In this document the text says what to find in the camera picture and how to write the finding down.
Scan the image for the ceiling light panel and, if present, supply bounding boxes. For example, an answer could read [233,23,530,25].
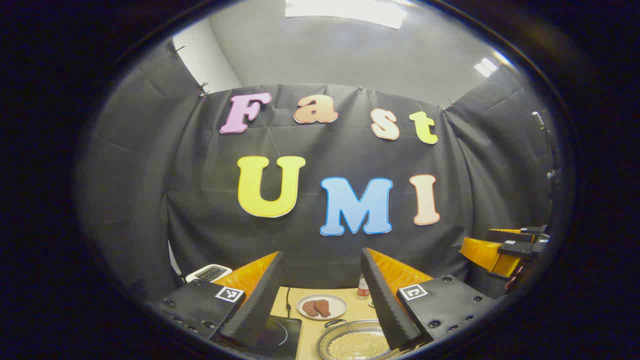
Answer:
[474,56,501,77]
[285,0,408,30]

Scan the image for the dark metal stand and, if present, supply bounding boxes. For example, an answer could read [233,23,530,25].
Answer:
[531,110,557,201]

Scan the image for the white toaster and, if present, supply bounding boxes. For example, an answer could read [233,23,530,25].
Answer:
[185,264,233,283]

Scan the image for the white round plate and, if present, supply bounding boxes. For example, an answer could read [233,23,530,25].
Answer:
[296,294,348,321]

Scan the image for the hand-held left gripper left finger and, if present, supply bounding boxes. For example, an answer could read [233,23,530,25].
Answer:
[160,250,285,351]

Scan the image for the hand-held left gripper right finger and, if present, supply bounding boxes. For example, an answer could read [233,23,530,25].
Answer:
[360,247,496,351]

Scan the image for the stainless steel pot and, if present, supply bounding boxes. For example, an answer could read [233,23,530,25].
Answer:
[316,319,401,360]

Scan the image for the black backdrop cloth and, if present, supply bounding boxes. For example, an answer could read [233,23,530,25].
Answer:
[75,37,558,306]

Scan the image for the black induction cooktop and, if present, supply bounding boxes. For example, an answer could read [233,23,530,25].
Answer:
[250,315,303,360]

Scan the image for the pile of yellow soybeans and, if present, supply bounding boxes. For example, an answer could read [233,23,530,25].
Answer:
[327,332,391,360]

